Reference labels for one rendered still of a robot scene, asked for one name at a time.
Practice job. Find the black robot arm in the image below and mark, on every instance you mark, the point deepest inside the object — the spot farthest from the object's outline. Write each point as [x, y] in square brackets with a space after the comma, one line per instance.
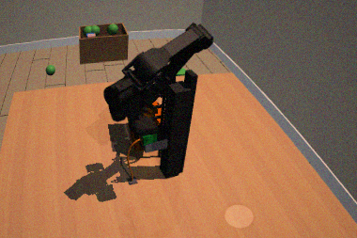
[150, 67]

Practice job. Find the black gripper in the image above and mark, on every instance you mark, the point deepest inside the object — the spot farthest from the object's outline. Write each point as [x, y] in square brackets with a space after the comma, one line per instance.
[141, 125]

